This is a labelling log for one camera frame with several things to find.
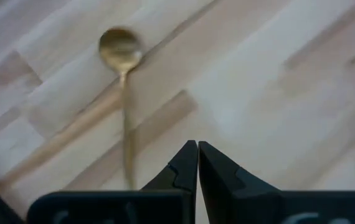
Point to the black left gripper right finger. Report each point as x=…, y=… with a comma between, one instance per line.
x=252, y=205

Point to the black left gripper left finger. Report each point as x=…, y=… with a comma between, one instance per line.
x=152, y=207

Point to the gold metal spoon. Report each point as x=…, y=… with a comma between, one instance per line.
x=121, y=51

